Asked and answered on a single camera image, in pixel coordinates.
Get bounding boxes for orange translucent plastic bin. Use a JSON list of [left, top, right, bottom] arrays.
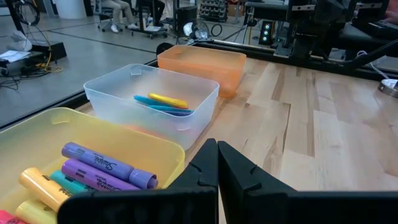
[[157, 44, 248, 99]]

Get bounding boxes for black storage rack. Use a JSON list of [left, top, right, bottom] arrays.
[[198, 0, 229, 22]]

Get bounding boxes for black floor box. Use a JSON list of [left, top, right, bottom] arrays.
[[30, 40, 68, 62]]

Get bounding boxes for person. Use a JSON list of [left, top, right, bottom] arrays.
[[99, 0, 141, 34]]

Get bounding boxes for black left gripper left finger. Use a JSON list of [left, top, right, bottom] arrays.
[[57, 139, 218, 224]]

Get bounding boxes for small round wire fan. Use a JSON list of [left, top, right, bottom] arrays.
[[183, 20, 211, 41]]

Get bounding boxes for yellow chunky highlighter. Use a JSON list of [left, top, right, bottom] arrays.
[[14, 199, 60, 224], [19, 167, 71, 212]]

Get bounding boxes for purple chunky highlighter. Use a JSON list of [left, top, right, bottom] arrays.
[[61, 142, 159, 190], [61, 159, 141, 192]]

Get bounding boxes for coiled black cable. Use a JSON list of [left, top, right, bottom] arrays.
[[14, 0, 41, 27]]

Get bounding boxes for black box with green lights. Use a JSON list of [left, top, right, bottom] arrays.
[[259, 20, 274, 46]]

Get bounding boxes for round silver and white container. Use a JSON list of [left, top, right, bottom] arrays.
[[377, 78, 398, 99]]

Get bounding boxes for pink chunky highlighter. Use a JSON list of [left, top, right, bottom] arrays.
[[0, 210, 27, 224]]

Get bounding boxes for yellow slim highlighter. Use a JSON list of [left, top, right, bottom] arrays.
[[147, 92, 190, 110]]

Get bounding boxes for teal chunky highlighter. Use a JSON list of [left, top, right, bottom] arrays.
[[49, 169, 94, 197]]

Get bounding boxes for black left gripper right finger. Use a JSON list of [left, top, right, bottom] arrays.
[[218, 141, 398, 224]]

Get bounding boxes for yellow translucent plastic bin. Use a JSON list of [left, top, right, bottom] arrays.
[[0, 107, 186, 224]]

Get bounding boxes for white cylinder bin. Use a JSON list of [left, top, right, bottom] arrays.
[[54, 0, 86, 20]]

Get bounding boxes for blue slim highlighter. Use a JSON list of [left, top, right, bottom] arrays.
[[133, 95, 165, 107], [148, 105, 195, 114]]

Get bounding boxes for clear plastic bin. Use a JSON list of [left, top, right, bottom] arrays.
[[83, 63, 220, 151]]

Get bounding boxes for white plastic bag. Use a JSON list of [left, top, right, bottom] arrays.
[[6, 29, 34, 52]]

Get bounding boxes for black computer tower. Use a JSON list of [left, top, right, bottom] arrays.
[[175, 6, 198, 37]]

